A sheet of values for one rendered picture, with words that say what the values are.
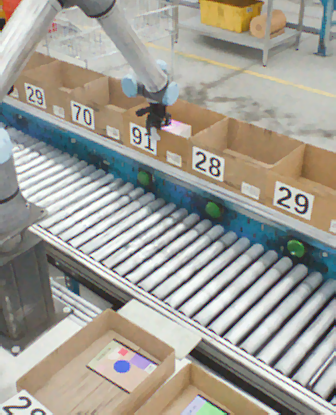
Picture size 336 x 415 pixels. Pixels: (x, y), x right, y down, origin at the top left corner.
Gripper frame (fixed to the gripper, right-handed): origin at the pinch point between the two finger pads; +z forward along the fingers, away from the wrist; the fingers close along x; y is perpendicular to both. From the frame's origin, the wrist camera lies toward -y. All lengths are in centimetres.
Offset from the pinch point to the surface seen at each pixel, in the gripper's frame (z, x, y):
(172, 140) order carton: -3.9, -0.4, 11.1
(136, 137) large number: 1.7, -0.6, -10.3
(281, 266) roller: 23, -13, 76
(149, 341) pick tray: 16, -77, 67
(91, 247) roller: 23, -51, 12
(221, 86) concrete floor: 97, 265, -151
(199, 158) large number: -0.5, -0.6, 26.0
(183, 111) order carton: -2.0, 28.5, -6.5
